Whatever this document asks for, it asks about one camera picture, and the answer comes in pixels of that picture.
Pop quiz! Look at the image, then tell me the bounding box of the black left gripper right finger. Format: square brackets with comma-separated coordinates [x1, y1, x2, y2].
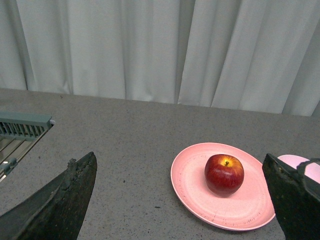
[262, 153, 320, 240]

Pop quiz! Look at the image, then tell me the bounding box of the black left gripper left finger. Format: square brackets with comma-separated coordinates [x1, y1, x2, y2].
[0, 152, 97, 240]

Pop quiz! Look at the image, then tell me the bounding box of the pink bowl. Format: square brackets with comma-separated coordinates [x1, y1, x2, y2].
[278, 154, 320, 184]

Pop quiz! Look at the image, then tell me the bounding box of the red apple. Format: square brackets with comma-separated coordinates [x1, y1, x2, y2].
[204, 154, 245, 197]

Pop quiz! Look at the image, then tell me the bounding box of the pink plate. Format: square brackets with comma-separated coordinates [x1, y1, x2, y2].
[170, 142, 276, 231]

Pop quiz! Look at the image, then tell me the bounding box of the grey metal rack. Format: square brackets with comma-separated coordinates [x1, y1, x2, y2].
[0, 111, 56, 181]

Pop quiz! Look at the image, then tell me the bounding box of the white curtain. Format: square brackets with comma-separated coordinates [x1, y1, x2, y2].
[0, 0, 320, 117]

